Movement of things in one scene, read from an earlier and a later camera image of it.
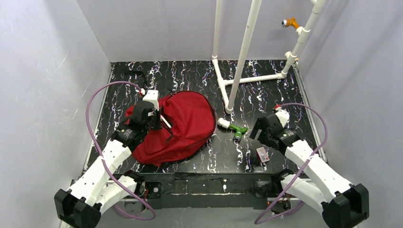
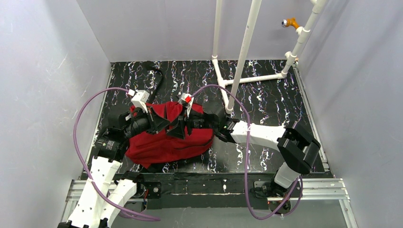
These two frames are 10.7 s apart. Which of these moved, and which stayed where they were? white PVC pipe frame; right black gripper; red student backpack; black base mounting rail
Moved: right black gripper
Stayed: black base mounting rail; white PVC pipe frame; red student backpack
